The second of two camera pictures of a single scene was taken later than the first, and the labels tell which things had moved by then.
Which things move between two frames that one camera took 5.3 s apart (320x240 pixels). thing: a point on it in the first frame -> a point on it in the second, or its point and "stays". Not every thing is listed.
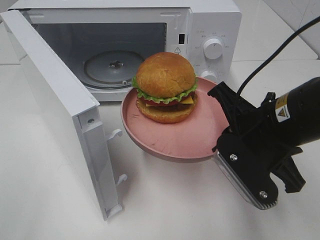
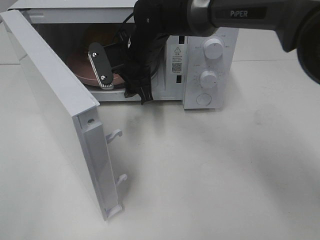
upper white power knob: x=213 y=47 stays
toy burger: x=165 y=83 -> x=103 y=34
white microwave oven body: x=102 y=41 stays
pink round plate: x=192 y=138 -> x=83 y=67
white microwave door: x=72 y=114 stays
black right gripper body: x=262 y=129 -> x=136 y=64
